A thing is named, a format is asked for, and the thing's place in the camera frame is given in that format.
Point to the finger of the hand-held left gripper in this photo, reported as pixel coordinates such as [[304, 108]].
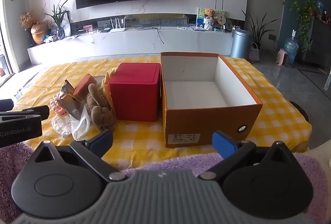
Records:
[[40, 112], [5, 105]]

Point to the trailing ivy plant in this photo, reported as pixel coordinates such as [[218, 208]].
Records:
[[303, 14]]

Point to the clear plastic bag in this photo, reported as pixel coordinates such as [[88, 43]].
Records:
[[80, 123]]

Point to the teddy bear in white wrap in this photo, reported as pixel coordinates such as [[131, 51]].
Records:
[[209, 19]]

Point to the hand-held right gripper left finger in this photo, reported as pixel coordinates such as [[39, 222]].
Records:
[[103, 139]]

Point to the dried flower bunch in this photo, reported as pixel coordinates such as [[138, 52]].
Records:
[[26, 19]]

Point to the white paper sheet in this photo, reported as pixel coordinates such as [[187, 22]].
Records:
[[73, 37]]

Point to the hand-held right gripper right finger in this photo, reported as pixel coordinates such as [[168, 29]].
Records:
[[223, 145]]

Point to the round paper fan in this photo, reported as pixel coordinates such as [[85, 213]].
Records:
[[221, 20]]

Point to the yellow checked tablecloth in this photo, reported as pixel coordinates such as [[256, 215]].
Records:
[[144, 136]]

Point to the blue green painting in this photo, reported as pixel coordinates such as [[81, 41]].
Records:
[[200, 18]]

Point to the plant in glass vase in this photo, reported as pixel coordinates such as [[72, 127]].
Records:
[[59, 30]]

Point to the grey side cabinet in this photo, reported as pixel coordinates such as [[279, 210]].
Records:
[[322, 45]]

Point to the orange soft pack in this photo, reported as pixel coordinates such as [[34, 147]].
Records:
[[84, 85]]

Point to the long-leaf potted plant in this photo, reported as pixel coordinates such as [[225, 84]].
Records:
[[258, 30]]

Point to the acorn shaped vase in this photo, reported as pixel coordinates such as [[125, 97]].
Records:
[[38, 33]]

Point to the blue water jug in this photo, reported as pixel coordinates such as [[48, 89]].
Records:
[[291, 48]]

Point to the red square box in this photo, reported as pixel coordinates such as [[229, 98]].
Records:
[[134, 98]]

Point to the woven basket bag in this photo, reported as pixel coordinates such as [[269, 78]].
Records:
[[254, 54]]

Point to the pink white knitted cloth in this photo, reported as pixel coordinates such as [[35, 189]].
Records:
[[58, 107]]

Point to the black picture frame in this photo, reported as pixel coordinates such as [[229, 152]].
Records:
[[66, 24]]

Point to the purple fuzzy blanket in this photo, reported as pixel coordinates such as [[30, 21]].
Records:
[[15, 159]]

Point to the pink card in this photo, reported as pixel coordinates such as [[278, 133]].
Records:
[[88, 28]]

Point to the foil snack bag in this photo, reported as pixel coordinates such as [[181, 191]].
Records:
[[68, 99]]

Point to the yellow rubber glove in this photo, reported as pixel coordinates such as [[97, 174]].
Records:
[[106, 84]]

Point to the white marble TV console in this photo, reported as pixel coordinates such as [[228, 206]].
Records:
[[129, 45]]

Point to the brown plush toy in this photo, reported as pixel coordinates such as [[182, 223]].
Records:
[[99, 110]]

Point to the dark wall socket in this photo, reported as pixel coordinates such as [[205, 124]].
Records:
[[271, 37]]

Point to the pink space heater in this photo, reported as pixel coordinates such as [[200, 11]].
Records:
[[282, 57]]

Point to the white router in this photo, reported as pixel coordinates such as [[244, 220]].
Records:
[[117, 30]]

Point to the black waste bin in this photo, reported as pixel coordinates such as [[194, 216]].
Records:
[[301, 110]]

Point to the silver trash can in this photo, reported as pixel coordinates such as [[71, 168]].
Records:
[[240, 44]]

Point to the orange cardboard box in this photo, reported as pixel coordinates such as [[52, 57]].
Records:
[[206, 124]]

